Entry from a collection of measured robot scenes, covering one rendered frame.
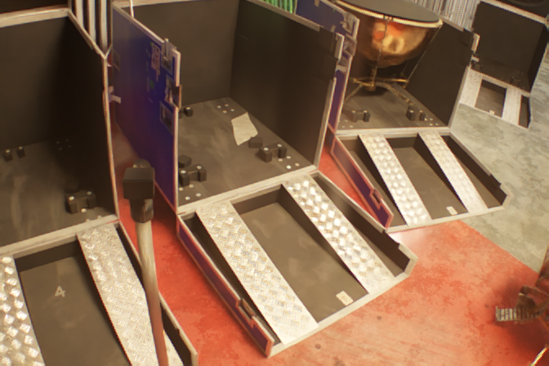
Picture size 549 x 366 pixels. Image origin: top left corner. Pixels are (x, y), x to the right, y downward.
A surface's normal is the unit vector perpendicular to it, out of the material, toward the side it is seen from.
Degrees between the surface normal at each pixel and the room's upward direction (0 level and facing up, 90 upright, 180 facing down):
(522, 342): 0
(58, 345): 1
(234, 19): 90
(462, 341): 0
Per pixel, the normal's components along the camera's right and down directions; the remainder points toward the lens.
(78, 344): 0.14, -0.81
